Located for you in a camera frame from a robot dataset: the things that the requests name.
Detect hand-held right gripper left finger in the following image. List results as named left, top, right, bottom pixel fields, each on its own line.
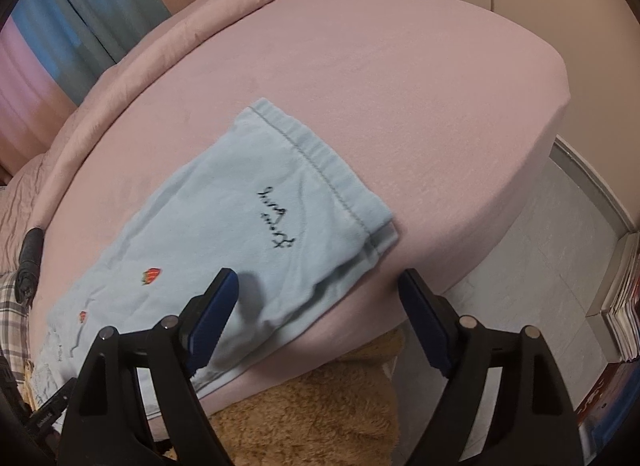
left=59, top=267, right=240, bottom=466

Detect plaid pillow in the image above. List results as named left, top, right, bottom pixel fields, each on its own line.
left=0, top=271, right=40, bottom=382

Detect pink bed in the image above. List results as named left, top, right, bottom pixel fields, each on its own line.
left=0, top=0, right=571, bottom=442

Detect blue curtain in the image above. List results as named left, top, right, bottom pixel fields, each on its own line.
left=12, top=0, right=173, bottom=107

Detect brown fuzzy rug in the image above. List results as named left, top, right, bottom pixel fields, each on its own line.
left=165, top=328, right=407, bottom=466

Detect light blue strawberry pants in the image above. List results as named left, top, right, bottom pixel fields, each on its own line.
left=30, top=98, right=401, bottom=419

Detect stack of books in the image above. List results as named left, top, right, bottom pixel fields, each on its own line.
left=602, top=231, right=640, bottom=363

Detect dark folded garment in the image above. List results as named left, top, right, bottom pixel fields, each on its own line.
left=14, top=227, right=46, bottom=304

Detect pink duvet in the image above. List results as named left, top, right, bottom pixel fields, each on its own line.
left=0, top=0, right=338, bottom=277

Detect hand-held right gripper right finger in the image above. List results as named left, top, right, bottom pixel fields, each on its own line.
left=398, top=268, right=581, bottom=466

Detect red printed box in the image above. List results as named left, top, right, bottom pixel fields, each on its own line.
left=575, top=360, right=640, bottom=449

